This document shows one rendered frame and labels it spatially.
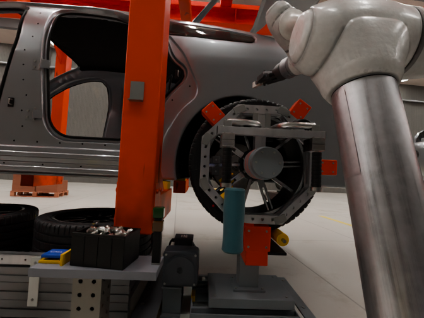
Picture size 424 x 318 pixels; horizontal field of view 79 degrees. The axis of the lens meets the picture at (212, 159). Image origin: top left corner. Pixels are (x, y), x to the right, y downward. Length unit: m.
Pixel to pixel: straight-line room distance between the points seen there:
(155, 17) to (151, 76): 0.27
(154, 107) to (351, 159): 0.90
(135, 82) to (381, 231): 1.06
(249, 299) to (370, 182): 1.03
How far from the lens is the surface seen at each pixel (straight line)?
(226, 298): 1.34
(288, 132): 1.03
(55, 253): 1.14
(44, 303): 1.51
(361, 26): 0.51
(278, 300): 1.39
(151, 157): 1.14
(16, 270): 1.52
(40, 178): 4.09
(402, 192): 0.42
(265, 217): 1.21
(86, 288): 1.10
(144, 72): 1.23
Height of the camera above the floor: 0.80
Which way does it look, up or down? 3 degrees up
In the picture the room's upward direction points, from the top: 3 degrees clockwise
